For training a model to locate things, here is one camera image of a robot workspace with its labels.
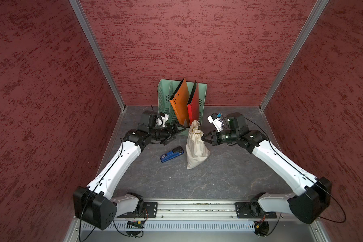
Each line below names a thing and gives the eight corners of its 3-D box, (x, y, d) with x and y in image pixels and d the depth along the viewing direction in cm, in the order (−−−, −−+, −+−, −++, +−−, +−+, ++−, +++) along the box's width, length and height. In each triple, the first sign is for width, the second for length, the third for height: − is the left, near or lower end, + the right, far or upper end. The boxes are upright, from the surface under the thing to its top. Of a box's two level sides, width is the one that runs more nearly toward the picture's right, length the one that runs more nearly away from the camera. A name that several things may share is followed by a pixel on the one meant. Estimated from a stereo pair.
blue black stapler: (161, 163, 92) (160, 160, 89) (159, 158, 94) (158, 155, 91) (183, 153, 97) (183, 150, 93) (181, 148, 99) (181, 145, 96)
